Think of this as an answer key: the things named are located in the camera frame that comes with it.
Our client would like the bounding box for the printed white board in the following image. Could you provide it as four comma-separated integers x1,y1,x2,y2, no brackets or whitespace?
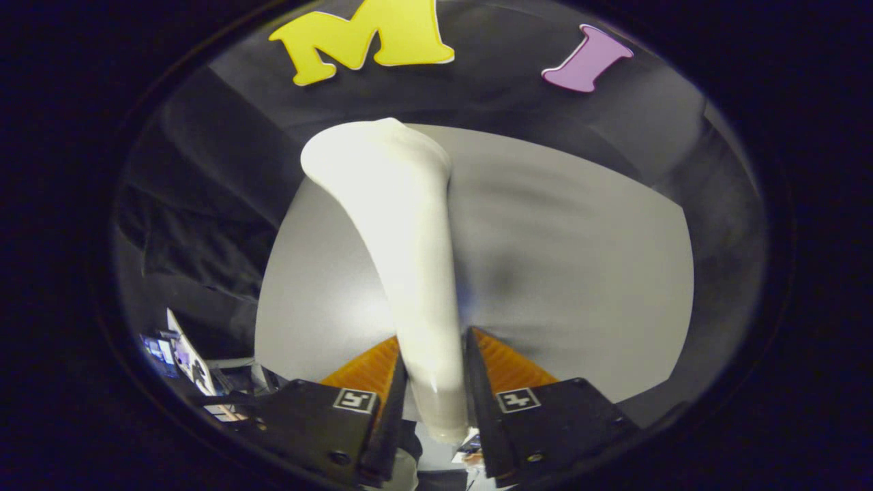
167,308,218,397

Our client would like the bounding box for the grey drawer cabinet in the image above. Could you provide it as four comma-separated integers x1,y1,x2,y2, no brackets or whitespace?
254,124,695,423

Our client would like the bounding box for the black suit jacket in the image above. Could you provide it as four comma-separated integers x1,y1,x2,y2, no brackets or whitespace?
119,184,282,355

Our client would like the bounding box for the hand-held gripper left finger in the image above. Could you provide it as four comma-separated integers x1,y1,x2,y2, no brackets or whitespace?
256,334,410,488

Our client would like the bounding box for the black backdrop cloth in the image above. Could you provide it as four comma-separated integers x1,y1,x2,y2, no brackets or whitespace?
116,0,769,417

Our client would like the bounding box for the white garment steamer head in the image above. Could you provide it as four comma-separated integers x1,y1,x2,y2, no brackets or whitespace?
300,117,471,445

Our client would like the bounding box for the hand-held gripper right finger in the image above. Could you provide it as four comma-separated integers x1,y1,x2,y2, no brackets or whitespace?
464,327,642,487

